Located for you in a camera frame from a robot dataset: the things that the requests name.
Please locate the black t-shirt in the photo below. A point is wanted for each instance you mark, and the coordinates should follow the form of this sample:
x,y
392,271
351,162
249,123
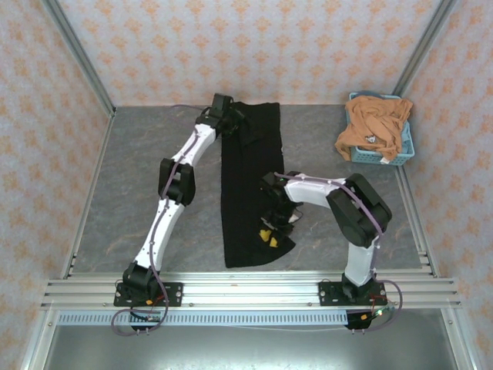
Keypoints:
x,y
242,185

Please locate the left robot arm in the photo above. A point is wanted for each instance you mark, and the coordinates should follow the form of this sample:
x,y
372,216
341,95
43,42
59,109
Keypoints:
x,y
165,219

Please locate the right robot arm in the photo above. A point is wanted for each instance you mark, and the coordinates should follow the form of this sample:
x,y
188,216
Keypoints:
x,y
358,216

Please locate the grey metal sheet panel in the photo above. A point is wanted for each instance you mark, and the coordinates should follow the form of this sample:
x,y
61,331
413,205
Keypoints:
x,y
250,348

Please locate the small circuit board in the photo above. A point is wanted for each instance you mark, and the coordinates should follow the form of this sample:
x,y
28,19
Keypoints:
x,y
379,312
154,318

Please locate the orange-brown t-shirt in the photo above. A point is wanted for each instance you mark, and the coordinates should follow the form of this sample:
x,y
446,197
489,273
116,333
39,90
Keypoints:
x,y
375,123

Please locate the blue plastic basket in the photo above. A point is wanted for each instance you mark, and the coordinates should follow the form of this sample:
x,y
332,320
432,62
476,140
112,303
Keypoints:
x,y
406,152

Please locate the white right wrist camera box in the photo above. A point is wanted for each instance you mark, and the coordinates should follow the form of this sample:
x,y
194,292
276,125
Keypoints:
x,y
295,218

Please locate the aluminium mounting rail beam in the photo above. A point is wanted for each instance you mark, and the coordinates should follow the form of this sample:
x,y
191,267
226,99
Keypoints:
x,y
250,291

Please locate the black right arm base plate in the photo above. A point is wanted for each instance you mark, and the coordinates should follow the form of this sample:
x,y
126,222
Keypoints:
x,y
329,294

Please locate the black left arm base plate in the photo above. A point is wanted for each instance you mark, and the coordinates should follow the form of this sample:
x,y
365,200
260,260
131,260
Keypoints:
x,y
173,294

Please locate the aluminium corner post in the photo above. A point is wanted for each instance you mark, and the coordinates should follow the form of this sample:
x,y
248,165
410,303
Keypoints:
x,y
425,46
81,58

